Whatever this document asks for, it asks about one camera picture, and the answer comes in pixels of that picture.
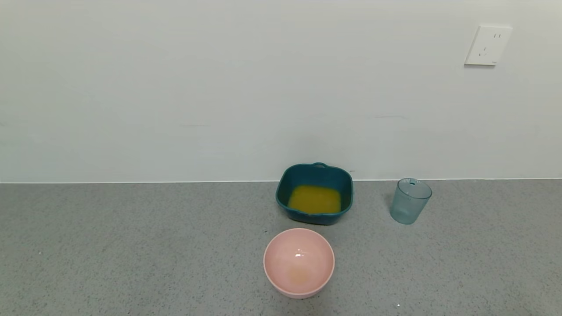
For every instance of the orange juice liquid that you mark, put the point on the orange juice liquid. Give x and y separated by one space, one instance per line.
314 199

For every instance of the clear blue-tinted plastic cup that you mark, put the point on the clear blue-tinted plastic cup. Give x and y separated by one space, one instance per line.
408 206

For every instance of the pink round bowl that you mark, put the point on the pink round bowl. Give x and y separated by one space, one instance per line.
299 263

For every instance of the teal square plastic basin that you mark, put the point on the teal square plastic basin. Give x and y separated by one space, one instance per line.
314 219

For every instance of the white wall socket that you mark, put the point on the white wall socket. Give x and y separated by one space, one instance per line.
487 45

